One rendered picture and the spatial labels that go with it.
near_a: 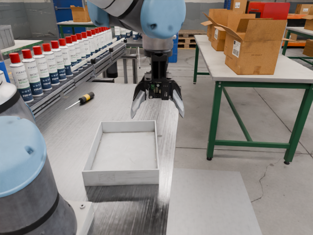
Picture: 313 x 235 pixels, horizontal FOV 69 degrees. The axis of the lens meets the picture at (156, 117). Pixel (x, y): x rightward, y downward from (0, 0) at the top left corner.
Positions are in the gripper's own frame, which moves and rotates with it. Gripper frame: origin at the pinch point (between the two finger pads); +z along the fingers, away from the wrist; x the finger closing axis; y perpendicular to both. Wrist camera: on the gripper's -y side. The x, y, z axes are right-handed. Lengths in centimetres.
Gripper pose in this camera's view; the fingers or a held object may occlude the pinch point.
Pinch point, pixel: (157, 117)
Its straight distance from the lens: 67.1
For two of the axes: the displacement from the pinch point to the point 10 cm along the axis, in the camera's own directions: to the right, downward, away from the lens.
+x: 10.0, -0.2, 0.4
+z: 0.0, 8.9, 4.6
